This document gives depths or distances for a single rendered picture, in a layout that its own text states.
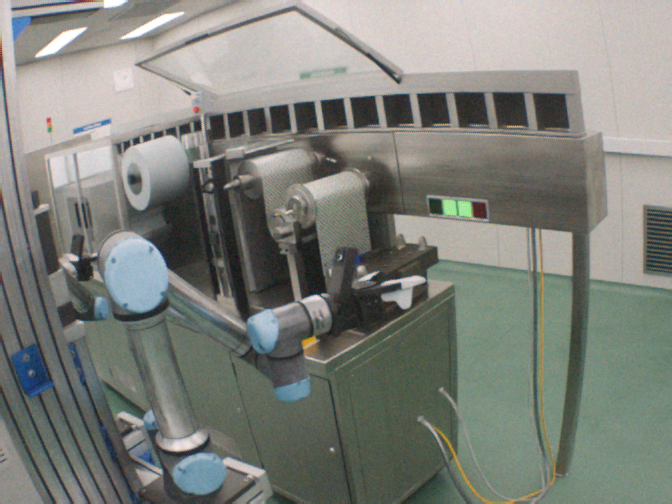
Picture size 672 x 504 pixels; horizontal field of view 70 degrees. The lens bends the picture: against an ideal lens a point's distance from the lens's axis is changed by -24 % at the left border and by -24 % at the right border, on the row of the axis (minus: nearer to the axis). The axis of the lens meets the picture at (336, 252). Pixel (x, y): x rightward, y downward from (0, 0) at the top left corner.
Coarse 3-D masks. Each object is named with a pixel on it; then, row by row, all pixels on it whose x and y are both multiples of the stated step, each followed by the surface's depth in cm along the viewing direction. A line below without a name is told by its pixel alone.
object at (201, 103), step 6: (204, 90) 227; (192, 96) 229; (198, 96) 227; (204, 96) 227; (192, 102) 230; (198, 102) 228; (204, 102) 228; (210, 102) 230; (192, 108) 231; (198, 108) 228; (204, 108) 228; (210, 108) 231; (198, 114) 230
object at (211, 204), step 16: (208, 160) 211; (192, 176) 218; (208, 176) 216; (224, 176) 211; (224, 192) 212; (208, 208) 220; (224, 208) 213; (208, 224) 221; (224, 224) 213; (208, 240) 226; (224, 240) 215; (208, 256) 227; (224, 256) 220; (208, 272) 229; (240, 272) 221; (240, 288) 222; (240, 304) 222
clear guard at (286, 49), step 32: (256, 32) 191; (288, 32) 187; (320, 32) 183; (160, 64) 237; (192, 64) 233; (224, 64) 228; (256, 64) 223; (288, 64) 217; (320, 64) 211; (352, 64) 205
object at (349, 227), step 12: (360, 204) 213; (336, 216) 205; (348, 216) 210; (360, 216) 214; (324, 228) 202; (336, 228) 206; (348, 228) 210; (360, 228) 214; (324, 240) 203; (336, 240) 207; (348, 240) 211; (360, 240) 215; (324, 252) 203; (360, 252) 216; (324, 264) 204
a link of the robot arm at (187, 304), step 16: (176, 288) 114; (192, 288) 118; (176, 304) 114; (192, 304) 116; (208, 304) 119; (192, 320) 117; (208, 320) 118; (224, 320) 121; (240, 320) 125; (208, 336) 121; (224, 336) 121; (240, 336) 123; (240, 352) 124; (256, 352) 125; (256, 368) 125
